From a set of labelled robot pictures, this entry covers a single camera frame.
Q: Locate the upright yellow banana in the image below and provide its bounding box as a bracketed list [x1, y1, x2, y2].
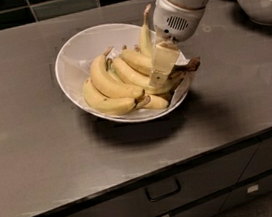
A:
[139, 5, 153, 57]

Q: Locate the large white bowl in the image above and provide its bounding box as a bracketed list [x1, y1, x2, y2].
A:
[48, 12, 201, 134]

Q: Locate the curved left yellow banana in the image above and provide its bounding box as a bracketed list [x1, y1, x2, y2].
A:
[90, 46, 145, 99]

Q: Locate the black drawer handle centre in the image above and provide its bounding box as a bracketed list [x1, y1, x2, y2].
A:
[144, 179, 182, 202]

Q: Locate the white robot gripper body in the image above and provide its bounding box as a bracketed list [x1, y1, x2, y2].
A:
[153, 0, 205, 44]

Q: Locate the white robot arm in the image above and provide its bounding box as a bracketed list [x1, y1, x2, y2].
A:
[149, 0, 209, 86]

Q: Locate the small bottom yellow banana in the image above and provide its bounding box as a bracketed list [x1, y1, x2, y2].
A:
[144, 94, 170, 110]

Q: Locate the grey drawer front centre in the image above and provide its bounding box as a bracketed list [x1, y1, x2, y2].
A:
[57, 145, 256, 217]

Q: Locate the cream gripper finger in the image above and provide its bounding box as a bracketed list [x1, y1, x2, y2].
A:
[149, 40, 181, 87]

